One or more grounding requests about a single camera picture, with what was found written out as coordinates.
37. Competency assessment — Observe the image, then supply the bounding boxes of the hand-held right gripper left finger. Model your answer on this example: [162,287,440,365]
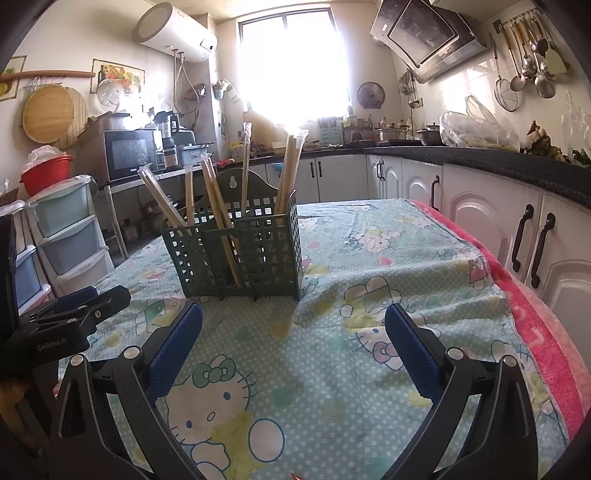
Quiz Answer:
[47,302,206,480]

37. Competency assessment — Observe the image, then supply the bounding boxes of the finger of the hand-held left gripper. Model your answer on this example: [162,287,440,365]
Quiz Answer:
[58,286,99,311]
[28,285,132,336]

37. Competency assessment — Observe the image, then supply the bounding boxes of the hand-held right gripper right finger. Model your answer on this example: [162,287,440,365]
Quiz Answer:
[383,303,540,480]

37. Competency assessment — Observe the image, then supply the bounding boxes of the green plastic utensil basket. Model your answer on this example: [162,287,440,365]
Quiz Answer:
[161,167,303,301]

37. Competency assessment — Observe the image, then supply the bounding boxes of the pile of wooden chopsticks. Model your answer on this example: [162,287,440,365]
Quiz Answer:
[137,121,309,288]

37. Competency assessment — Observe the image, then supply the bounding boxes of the blue plastic drawer tower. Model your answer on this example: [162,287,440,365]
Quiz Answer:
[9,203,51,315]

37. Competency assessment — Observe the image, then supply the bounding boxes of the tall plastic drawer tower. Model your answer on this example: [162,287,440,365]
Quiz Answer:
[27,174,116,296]

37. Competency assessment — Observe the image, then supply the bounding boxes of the cartoon printed blanket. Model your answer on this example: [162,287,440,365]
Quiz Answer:
[58,198,571,480]

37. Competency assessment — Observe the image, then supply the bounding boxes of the stacked steel pots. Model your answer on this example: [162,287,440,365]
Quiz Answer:
[139,200,174,232]

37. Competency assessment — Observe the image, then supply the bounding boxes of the red plastic basin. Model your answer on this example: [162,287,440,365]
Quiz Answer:
[19,154,75,197]

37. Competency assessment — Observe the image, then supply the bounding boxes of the metal kitchen shelf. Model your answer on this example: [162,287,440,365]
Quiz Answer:
[97,159,218,259]

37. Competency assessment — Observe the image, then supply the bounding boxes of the pink fleece blanket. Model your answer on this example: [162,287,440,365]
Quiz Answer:
[411,199,585,444]

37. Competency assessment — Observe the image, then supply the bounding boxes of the white plastic bag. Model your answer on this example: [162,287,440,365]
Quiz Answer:
[28,144,63,162]

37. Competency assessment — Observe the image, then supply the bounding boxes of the black microwave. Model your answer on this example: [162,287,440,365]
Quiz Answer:
[103,129,160,182]

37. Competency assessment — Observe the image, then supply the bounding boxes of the grey plastic bin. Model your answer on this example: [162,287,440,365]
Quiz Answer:
[178,142,214,166]

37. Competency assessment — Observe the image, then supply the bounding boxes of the black blender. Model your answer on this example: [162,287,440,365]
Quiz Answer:
[154,111,181,169]

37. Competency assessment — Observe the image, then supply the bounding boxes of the round bamboo tray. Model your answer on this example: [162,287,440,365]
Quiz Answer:
[22,84,88,149]

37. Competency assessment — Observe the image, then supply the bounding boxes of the black kitchen countertop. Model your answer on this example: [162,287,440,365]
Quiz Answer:
[217,144,591,208]

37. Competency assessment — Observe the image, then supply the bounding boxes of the white round cover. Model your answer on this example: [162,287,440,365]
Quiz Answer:
[97,78,126,112]

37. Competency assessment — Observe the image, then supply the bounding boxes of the black cooking pot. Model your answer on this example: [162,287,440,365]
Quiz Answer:
[417,122,443,146]

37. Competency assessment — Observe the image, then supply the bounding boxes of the steel cooking pot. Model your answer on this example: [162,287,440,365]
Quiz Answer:
[376,126,409,144]

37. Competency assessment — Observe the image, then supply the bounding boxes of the wooden rolling pin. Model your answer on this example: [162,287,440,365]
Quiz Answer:
[0,69,97,85]

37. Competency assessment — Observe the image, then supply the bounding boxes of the clear plastic bag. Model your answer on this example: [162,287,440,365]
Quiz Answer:
[438,95,522,151]

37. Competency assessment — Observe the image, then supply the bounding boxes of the teal drawer organizer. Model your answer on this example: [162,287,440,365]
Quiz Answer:
[318,117,343,144]

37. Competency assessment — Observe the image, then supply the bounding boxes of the small round fan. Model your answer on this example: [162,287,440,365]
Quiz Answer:
[357,82,386,110]

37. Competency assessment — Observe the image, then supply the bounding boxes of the hanging kitchen tools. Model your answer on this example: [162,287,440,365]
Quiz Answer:
[399,69,419,109]

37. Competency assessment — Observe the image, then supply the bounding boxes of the white water heater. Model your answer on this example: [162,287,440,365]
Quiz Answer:
[133,2,219,63]

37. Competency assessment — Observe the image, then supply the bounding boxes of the large steel ladle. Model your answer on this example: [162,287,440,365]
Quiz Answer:
[526,18,556,100]

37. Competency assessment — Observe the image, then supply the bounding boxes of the kitchen window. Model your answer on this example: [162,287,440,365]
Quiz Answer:
[238,11,352,123]

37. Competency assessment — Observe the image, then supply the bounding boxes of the steel slotted spoon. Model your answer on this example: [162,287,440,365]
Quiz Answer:
[517,23,539,79]

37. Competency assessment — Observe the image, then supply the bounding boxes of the steel range hood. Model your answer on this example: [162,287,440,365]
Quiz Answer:
[369,0,489,85]

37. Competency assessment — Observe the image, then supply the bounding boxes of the green spatula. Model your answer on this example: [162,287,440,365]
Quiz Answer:
[538,18,568,75]

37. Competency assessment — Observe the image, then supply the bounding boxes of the white upper cabinet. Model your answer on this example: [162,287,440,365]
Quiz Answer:
[431,0,546,21]

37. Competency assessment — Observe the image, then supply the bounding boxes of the small wall picture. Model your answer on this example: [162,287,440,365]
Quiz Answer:
[0,55,27,100]

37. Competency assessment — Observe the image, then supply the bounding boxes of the fruit wall picture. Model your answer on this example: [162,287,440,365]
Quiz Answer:
[90,58,146,95]

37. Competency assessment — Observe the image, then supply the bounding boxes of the white wall holder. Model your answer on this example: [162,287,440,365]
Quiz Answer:
[212,79,241,102]

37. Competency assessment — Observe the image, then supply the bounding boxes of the wall utensil rail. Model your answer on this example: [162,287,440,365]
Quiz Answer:
[492,9,550,34]

